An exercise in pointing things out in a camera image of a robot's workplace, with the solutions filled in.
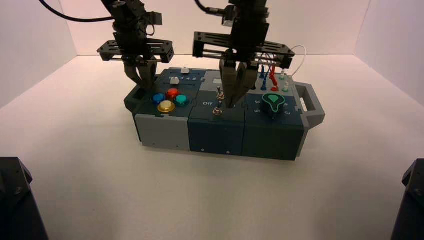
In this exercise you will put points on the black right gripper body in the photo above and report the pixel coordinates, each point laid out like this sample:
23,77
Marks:
246,43

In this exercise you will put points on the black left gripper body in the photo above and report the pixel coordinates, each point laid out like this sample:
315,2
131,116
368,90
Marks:
132,49

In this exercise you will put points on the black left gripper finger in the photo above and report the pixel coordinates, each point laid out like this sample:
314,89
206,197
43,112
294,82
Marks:
149,74
134,73

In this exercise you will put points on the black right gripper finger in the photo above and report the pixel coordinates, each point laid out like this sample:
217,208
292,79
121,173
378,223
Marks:
246,79
229,82

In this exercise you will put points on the metal toggle switch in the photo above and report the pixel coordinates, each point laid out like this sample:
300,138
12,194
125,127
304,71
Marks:
217,111
219,95

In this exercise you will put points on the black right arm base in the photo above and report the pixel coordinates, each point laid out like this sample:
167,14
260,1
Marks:
412,205

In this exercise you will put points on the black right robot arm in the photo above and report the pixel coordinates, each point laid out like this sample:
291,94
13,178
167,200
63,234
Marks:
248,10

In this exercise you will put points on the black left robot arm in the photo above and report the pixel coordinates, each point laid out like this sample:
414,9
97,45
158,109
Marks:
126,10

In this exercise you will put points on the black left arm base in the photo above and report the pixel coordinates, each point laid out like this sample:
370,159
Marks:
16,205

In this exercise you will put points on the blue banana plug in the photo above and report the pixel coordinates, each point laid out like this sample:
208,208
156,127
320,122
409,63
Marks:
264,84

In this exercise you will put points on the white slider knob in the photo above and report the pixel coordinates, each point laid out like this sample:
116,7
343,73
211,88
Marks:
174,80
184,70

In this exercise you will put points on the blue push button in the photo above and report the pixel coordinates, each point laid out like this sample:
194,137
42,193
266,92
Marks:
158,98

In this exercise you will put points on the red banana plug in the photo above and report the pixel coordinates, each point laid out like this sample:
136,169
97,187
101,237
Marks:
273,78

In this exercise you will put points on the red push button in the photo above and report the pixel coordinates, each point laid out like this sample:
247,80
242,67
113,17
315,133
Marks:
172,93

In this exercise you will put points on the white green banana plug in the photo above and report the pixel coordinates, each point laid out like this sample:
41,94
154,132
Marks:
282,76
285,87

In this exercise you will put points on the yellow push button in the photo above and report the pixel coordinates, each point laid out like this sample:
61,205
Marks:
166,106

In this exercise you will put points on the black green rotary knob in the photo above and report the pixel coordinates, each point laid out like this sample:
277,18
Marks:
273,104

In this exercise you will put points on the teal push button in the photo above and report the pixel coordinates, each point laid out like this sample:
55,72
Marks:
181,100

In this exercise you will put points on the grey and blue control box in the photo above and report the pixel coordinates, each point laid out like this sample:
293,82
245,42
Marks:
215,136

